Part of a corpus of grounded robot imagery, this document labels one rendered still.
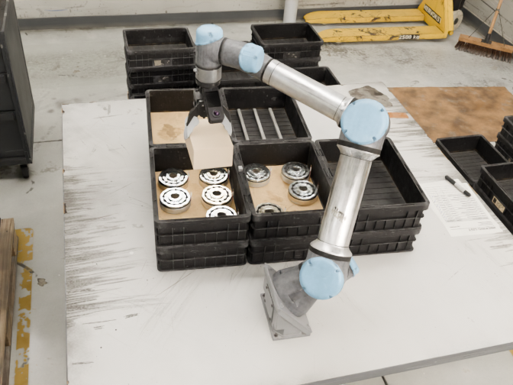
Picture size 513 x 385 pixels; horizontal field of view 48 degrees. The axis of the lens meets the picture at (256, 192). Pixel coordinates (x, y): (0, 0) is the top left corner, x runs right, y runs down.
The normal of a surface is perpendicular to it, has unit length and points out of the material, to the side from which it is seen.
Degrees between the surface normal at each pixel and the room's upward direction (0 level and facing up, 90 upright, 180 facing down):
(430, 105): 0
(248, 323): 0
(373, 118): 49
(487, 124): 0
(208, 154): 90
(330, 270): 64
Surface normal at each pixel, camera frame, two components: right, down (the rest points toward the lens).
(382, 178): 0.07, -0.77
